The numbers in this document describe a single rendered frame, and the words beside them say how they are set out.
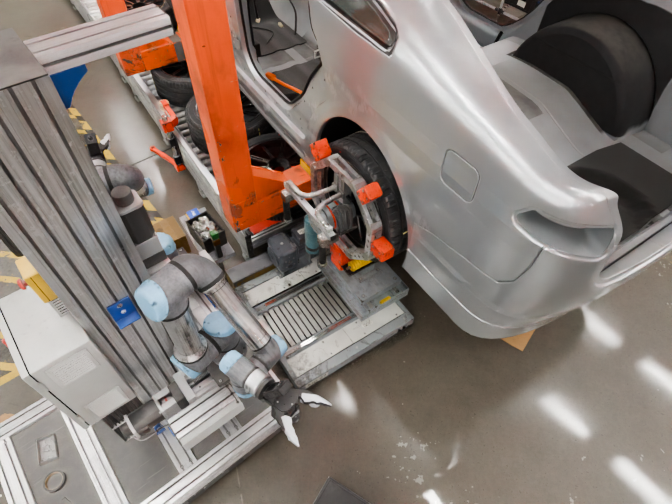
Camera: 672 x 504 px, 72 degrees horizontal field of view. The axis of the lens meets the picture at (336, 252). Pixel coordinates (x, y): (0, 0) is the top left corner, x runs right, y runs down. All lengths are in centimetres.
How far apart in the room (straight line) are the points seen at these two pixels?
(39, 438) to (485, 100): 248
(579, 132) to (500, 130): 151
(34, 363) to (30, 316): 18
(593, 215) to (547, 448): 164
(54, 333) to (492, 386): 222
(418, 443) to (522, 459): 54
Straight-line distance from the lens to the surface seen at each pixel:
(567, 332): 329
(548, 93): 312
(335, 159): 224
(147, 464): 257
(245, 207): 264
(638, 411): 324
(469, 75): 169
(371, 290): 283
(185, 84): 408
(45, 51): 127
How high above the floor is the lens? 256
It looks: 51 degrees down
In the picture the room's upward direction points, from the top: 2 degrees clockwise
